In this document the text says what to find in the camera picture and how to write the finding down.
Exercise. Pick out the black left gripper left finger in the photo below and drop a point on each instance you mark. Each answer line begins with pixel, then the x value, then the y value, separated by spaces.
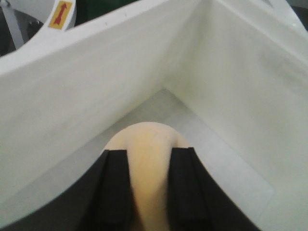
pixel 100 200

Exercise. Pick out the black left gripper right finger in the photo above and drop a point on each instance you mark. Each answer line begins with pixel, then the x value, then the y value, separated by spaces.
pixel 195 202

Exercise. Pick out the beige bun-shaped foam toy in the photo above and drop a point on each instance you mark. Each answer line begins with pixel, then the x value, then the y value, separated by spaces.
pixel 148 146

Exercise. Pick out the white plastic tote box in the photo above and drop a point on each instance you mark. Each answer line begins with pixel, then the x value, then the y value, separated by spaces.
pixel 230 75

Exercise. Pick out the yellow red arrow sticker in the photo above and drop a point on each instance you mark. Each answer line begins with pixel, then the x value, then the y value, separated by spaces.
pixel 60 14

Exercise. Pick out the white inner ring guard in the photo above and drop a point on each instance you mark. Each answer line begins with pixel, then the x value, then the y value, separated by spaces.
pixel 27 21

